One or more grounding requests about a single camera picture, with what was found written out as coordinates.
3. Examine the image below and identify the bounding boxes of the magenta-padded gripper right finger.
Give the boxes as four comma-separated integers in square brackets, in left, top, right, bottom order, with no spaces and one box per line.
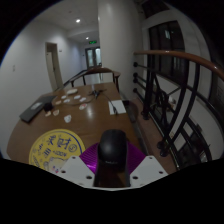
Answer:
[126,142,169,188]

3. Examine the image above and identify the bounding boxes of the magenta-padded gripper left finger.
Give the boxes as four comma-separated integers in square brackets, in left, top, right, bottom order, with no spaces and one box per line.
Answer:
[58,143,100,187]

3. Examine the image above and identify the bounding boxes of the black computer mouse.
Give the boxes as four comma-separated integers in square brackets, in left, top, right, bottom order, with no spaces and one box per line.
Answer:
[97,129,128,174]

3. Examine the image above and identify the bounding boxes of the round yellow mouse pad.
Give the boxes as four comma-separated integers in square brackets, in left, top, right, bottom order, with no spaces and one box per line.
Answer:
[28,128,87,175]

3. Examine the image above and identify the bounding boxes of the small black charger block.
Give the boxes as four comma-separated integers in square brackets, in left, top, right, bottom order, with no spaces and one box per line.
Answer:
[43,101,54,113]

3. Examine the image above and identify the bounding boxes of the white paper sheet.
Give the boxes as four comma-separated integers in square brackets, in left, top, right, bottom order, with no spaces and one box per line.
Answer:
[108,99,127,116]

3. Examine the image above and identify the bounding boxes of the black closed laptop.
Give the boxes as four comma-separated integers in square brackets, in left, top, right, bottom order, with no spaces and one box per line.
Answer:
[18,95,58,123]

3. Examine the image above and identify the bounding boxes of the wooden armchair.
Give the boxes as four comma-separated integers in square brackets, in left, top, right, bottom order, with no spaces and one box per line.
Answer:
[68,67,122,93]

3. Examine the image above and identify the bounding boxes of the open white doorway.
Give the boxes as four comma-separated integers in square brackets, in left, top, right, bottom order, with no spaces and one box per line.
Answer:
[44,41,64,92]

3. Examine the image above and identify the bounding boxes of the glass double door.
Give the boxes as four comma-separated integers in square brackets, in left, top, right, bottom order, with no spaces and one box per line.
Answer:
[84,46,102,69]

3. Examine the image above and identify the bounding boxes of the black railing with wooden handrail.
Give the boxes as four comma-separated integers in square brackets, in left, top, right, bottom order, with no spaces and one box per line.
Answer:
[132,49,224,171]

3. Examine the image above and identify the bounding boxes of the dark framed window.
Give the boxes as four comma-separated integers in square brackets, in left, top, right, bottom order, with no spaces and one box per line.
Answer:
[148,20,188,84]

